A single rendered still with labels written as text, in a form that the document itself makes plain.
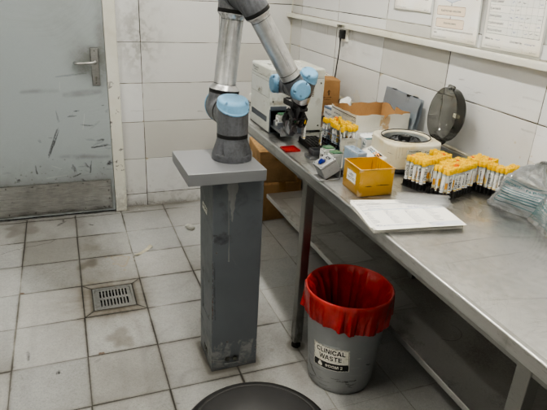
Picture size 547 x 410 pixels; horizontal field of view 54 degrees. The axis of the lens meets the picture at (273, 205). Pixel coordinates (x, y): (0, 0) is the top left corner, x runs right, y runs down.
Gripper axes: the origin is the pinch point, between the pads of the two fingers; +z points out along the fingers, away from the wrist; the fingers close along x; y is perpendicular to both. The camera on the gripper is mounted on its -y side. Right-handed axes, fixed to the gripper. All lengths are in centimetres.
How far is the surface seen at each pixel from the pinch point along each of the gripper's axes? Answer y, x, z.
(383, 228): 85, -8, -45
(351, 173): 53, -2, -33
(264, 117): -17.0, -4.2, 8.1
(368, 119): 10.3, 31.1, -15.3
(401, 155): 43, 26, -28
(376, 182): 60, 5, -35
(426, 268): 104, -8, -54
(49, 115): -108, -103, 89
